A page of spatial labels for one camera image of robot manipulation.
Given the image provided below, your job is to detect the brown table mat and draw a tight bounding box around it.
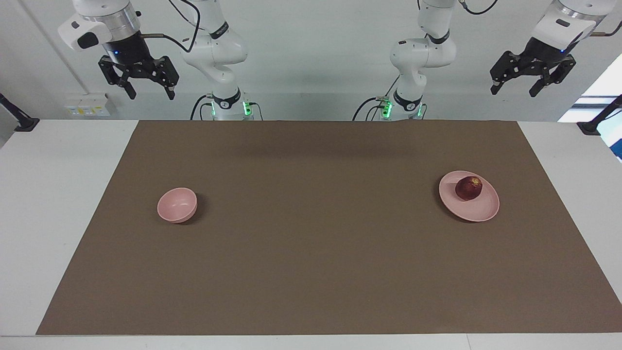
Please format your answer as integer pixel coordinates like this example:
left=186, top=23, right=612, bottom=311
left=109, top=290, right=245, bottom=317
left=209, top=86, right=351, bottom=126
left=36, top=120, right=622, bottom=336

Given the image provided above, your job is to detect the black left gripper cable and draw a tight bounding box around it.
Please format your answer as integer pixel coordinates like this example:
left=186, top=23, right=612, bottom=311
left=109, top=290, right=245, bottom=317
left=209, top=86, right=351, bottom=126
left=457, top=0, right=622, bottom=38

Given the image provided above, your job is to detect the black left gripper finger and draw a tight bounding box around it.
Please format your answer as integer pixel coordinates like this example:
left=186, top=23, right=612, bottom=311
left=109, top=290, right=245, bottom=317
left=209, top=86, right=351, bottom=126
left=529, top=55, right=577, bottom=98
left=489, top=50, right=524, bottom=95

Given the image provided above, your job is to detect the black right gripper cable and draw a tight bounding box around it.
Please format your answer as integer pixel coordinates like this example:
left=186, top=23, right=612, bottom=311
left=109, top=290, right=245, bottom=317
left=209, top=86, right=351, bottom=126
left=141, top=0, right=201, bottom=53

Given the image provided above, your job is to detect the dark red apple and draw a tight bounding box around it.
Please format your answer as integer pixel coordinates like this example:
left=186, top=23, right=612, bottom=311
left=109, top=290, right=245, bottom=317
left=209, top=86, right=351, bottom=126
left=455, top=176, right=483, bottom=201

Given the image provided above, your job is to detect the pink bowl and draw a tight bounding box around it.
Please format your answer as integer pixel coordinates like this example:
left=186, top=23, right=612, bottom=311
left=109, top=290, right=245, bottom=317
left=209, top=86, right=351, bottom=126
left=157, top=188, right=198, bottom=224

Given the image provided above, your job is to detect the pink plate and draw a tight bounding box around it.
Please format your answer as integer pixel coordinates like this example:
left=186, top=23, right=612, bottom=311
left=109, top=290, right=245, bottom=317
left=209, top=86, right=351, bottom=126
left=439, top=171, right=500, bottom=223

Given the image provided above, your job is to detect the white wall conduit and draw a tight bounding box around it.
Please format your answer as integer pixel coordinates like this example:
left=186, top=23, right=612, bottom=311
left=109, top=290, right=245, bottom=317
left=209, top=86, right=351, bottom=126
left=18, top=0, right=92, bottom=95

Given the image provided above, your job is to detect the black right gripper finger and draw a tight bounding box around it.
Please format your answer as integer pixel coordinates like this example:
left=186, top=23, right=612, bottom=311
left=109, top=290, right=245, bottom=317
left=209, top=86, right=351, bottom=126
left=99, top=55, right=137, bottom=101
left=154, top=56, right=180, bottom=101

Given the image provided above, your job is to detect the black clamp mount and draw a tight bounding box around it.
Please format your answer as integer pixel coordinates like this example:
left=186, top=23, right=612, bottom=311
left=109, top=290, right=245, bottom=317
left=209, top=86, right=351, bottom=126
left=0, top=93, right=40, bottom=132
left=577, top=95, right=622, bottom=136

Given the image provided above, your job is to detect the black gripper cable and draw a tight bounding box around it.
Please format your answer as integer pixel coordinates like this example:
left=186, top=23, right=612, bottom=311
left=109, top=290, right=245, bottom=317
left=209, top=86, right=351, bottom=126
left=457, top=0, right=622, bottom=38
left=141, top=0, right=201, bottom=53

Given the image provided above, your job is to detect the white wall socket panel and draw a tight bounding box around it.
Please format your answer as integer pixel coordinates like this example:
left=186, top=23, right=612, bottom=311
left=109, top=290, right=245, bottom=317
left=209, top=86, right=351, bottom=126
left=65, top=93, right=117, bottom=118

